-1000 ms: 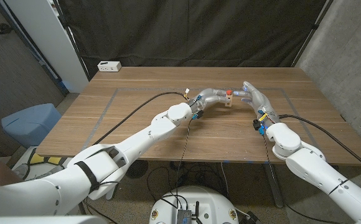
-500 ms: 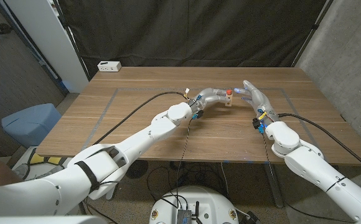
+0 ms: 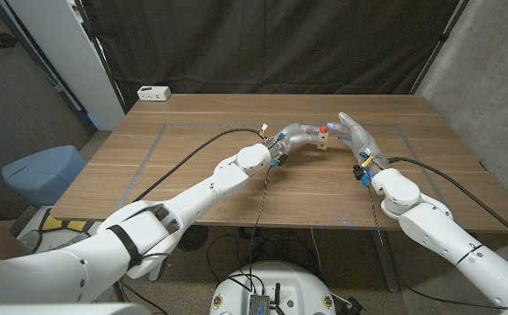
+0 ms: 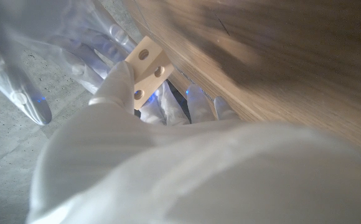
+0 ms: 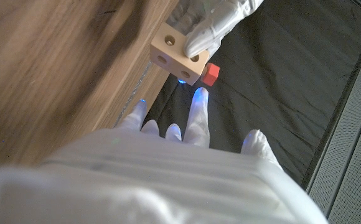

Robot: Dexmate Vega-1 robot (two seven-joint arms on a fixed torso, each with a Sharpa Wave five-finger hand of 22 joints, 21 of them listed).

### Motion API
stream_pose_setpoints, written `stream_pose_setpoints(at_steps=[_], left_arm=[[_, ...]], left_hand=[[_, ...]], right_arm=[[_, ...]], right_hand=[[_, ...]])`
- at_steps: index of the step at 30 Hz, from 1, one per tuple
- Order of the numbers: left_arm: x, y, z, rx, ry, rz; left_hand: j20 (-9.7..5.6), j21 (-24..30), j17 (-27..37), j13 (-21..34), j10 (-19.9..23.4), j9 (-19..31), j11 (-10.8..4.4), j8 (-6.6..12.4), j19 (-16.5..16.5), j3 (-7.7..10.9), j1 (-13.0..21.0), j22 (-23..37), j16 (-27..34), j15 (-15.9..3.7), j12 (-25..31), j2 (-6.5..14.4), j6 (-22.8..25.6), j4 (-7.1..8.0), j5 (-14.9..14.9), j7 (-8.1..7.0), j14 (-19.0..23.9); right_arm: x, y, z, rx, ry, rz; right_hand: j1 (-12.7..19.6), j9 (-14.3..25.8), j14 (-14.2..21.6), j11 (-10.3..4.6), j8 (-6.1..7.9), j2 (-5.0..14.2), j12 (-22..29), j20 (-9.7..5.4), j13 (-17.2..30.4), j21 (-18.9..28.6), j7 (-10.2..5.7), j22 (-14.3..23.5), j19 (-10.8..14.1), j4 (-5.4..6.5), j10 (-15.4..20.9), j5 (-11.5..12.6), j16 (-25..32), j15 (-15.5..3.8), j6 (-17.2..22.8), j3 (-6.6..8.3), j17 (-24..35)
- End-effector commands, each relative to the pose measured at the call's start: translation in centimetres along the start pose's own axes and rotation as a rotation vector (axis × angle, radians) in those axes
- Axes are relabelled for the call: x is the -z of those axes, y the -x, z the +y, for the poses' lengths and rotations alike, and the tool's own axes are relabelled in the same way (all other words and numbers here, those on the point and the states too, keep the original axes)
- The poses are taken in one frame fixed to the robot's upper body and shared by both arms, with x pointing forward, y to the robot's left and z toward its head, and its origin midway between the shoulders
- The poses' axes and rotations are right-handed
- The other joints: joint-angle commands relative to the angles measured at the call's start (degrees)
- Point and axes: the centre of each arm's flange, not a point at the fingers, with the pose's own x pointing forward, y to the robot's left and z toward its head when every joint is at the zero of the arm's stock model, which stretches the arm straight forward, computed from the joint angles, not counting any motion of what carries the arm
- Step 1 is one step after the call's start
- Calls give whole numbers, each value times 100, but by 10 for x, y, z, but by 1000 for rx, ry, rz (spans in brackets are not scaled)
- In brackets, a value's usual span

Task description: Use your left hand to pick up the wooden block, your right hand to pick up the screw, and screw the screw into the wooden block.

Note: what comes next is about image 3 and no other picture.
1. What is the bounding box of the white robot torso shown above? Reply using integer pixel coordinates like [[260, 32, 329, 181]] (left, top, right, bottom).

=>
[[209, 261, 337, 315]]

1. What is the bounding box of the black backdrop curtain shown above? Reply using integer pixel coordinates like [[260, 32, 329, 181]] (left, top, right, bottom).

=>
[[81, 0, 472, 110]]

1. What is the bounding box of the thin black left arm wire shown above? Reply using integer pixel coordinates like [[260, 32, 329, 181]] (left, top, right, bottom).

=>
[[117, 165, 275, 315]]

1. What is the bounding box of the white power strip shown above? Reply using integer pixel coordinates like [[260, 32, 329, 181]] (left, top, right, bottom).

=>
[[136, 85, 173, 102]]

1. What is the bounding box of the grey table leg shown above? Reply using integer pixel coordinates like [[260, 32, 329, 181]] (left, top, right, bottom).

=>
[[370, 230, 399, 293]]

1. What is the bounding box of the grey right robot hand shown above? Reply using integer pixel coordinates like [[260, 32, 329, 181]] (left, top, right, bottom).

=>
[[327, 111, 391, 175]]

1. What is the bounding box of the grey electronics box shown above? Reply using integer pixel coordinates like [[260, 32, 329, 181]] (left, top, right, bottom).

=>
[[248, 293, 272, 315]]

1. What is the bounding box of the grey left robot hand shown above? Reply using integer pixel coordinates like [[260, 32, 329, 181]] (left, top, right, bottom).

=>
[[265, 122, 324, 167]]

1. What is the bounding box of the black backdrop stand pole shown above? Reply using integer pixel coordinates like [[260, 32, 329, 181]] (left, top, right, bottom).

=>
[[410, 0, 473, 95], [73, 0, 129, 115]]

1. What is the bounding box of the black floor cable bundle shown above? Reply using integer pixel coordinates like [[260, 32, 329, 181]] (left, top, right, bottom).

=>
[[205, 226, 325, 285]]

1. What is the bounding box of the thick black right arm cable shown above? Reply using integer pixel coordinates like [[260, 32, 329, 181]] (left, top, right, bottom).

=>
[[387, 156, 508, 249]]

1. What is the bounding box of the round black floor fan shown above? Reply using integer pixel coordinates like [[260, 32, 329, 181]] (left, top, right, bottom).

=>
[[174, 225, 210, 253]]

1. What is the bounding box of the blue-grey plastic bin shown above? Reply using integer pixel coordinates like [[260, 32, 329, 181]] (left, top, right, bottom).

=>
[[1, 144, 88, 209]]

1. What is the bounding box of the thin black arm wire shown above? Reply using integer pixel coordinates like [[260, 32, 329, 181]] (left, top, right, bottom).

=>
[[366, 184, 508, 312], [117, 165, 275, 315]]

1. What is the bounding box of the thin black right arm wire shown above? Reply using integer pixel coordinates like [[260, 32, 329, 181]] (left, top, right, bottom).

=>
[[366, 184, 508, 312]]

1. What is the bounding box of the white cabinet panel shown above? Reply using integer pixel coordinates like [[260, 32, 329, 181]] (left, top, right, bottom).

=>
[[6, 0, 126, 131]]

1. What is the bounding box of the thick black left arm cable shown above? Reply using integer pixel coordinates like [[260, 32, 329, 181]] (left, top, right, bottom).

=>
[[133, 128, 267, 203]]

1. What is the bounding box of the grey tape outline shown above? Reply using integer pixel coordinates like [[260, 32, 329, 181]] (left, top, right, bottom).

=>
[[109, 122, 461, 231]]

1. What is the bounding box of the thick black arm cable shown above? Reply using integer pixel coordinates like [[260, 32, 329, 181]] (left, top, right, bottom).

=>
[[133, 128, 267, 203], [387, 156, 508, 249]]

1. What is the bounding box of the grey sneaker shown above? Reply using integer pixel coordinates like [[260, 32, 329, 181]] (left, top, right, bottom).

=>
[[17, 230, 45, 254]]

